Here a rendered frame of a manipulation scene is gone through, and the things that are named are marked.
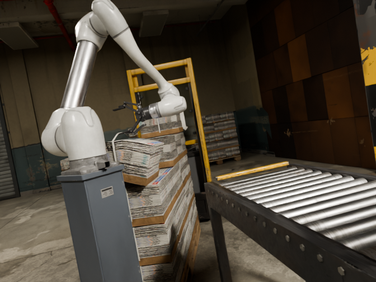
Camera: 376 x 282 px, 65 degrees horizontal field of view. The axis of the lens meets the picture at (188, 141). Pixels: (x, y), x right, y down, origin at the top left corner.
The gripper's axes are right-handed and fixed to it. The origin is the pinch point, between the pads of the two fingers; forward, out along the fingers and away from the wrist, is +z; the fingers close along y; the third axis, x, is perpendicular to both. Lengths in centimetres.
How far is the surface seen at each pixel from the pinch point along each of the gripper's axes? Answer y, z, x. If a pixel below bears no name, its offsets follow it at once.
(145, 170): 30.8, -12.8, -14.6
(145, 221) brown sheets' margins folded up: 59, -3, -10
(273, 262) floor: 127, -70, 51
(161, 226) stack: 64, -12, -10
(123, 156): 20.9, -2.8, -14.0
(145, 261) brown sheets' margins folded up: 82, 3, -9
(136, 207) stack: 50, 0, -10
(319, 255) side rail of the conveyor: 51, -72, -101
